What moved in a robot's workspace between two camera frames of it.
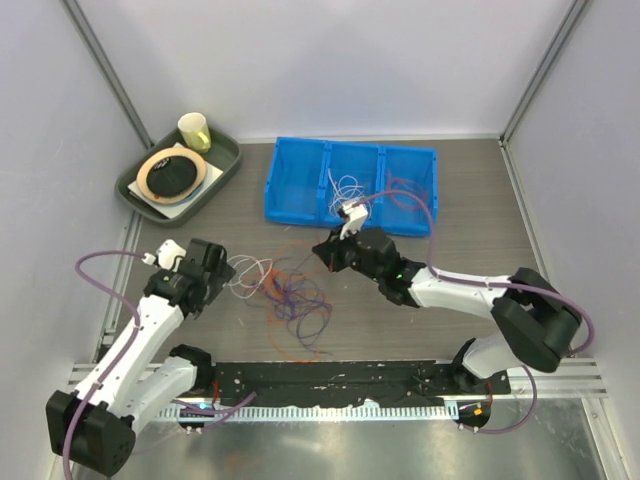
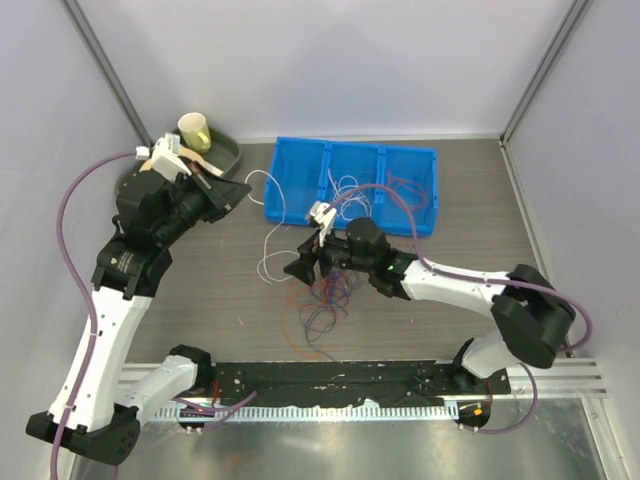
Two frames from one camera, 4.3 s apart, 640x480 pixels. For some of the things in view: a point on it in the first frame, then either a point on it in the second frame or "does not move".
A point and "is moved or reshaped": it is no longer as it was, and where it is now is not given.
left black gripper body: [216, 282] → [204, 205]
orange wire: [406, 193] is moved or reshaped
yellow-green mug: [195, 131] does not move
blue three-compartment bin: [309, 179] does not move
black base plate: [327, 382] does not move
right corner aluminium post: [562, 35] does not move
